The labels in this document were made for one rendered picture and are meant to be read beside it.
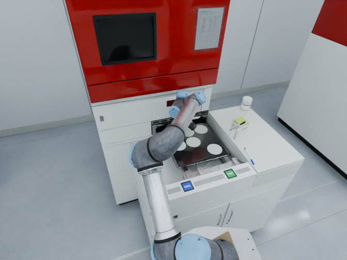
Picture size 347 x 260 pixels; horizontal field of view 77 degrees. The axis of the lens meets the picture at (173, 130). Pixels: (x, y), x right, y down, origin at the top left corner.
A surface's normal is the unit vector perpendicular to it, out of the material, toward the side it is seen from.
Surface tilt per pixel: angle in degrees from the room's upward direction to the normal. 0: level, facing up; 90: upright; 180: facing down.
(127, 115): 90
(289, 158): 0
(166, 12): 90
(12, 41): 90
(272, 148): 0
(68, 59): 90
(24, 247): 0
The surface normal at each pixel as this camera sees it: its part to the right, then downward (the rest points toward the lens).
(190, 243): -0.56, -0.51
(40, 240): 0.03, -0.76
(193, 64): 0.34, 0.62
